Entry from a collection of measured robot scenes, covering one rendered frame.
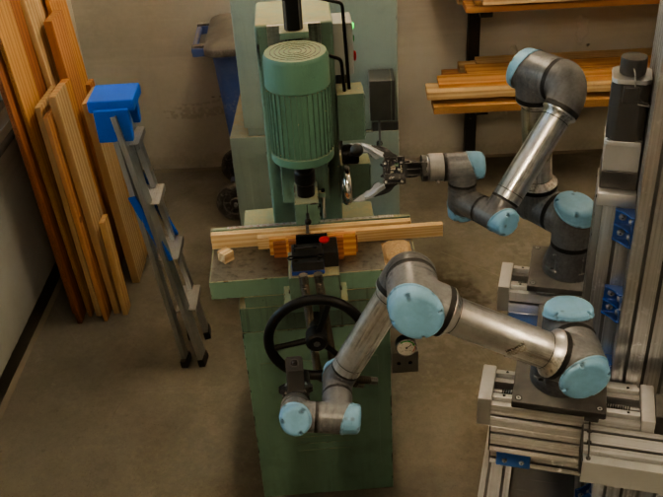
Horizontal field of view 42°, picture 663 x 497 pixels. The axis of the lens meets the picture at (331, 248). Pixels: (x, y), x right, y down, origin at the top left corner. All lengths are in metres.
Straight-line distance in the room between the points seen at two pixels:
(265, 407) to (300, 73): 1.08
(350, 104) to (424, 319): 0.94
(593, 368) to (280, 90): 1.04
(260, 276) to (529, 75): 0.92
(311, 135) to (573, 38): 2.76
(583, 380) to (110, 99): 1.86
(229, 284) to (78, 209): 1.36
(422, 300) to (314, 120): 0.71
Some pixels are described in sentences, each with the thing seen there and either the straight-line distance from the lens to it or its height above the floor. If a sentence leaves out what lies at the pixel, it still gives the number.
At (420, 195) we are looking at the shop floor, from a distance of 4.67.
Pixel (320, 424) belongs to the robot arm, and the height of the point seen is 0.85.
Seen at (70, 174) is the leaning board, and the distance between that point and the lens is 3.68.
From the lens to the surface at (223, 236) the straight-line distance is 2.61.
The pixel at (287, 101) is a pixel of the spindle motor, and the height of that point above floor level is 1.40.
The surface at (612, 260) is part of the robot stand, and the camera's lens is 2.30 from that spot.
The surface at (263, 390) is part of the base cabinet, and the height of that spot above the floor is 0.49.
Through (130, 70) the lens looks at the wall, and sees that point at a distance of 4.91.
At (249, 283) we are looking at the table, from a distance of 2.49.
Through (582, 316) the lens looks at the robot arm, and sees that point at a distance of 2.10.
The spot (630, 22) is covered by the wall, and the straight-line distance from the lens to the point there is 4.96.
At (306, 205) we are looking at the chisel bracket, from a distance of 2.48.
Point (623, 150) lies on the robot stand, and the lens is 2.16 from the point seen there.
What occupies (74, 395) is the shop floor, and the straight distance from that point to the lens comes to 3.63.
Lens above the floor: 2.30
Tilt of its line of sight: 33 degrees down
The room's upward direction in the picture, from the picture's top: 4 degrees counter-clockwise
